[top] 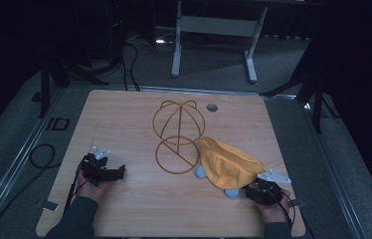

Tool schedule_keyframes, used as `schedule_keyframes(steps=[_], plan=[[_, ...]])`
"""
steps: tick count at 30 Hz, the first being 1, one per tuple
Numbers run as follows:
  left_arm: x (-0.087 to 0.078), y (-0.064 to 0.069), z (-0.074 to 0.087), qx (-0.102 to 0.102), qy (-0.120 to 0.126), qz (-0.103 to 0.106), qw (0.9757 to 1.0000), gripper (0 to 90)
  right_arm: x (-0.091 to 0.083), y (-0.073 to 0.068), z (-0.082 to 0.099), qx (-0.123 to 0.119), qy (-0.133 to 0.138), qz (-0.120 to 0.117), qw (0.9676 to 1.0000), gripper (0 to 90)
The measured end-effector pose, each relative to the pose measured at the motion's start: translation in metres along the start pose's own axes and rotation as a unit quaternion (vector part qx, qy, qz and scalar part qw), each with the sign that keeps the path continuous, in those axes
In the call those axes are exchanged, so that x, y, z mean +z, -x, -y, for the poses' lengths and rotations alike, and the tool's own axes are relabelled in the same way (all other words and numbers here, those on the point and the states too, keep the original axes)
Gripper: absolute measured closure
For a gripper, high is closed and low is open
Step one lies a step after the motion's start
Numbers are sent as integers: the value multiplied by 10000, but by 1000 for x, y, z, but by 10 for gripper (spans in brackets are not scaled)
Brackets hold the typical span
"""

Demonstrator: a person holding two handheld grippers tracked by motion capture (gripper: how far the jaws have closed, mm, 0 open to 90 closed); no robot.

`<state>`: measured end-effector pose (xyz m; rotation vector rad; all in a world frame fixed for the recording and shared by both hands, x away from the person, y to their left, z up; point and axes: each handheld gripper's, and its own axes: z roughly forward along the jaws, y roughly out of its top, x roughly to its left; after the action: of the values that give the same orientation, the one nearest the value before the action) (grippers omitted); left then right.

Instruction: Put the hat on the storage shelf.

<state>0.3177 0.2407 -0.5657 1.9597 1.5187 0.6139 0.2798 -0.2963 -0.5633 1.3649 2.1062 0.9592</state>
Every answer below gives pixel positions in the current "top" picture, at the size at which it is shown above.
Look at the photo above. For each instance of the yellow hat with blue ears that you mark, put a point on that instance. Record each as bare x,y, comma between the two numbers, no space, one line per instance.
228,164

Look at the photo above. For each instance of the black tripod stand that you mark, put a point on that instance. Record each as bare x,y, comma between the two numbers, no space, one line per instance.
316,99
45,89

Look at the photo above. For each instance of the metal floor rail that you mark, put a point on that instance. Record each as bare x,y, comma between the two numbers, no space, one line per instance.
336,186
11,166

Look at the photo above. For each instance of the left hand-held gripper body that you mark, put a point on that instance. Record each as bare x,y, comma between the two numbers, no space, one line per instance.
95,167

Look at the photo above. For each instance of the person's left hand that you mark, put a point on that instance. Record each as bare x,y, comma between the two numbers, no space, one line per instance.
91,191

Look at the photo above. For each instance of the person's right hand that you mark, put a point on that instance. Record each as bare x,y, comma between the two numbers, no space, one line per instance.
275,212

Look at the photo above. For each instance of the grey table grommet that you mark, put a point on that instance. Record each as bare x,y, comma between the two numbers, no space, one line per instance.
212,107

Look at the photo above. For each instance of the white desk frame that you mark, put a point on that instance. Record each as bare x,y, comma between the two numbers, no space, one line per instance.
217,26

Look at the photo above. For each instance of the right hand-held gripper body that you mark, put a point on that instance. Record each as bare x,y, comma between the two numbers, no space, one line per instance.
268,189

